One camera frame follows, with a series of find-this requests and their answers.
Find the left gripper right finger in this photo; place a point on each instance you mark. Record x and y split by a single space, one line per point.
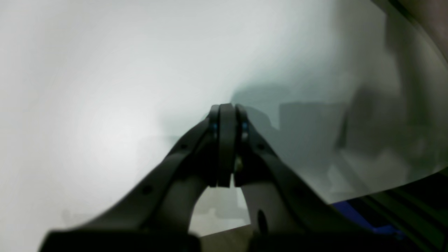
286 214

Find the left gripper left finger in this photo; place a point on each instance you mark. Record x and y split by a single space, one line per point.
155 215

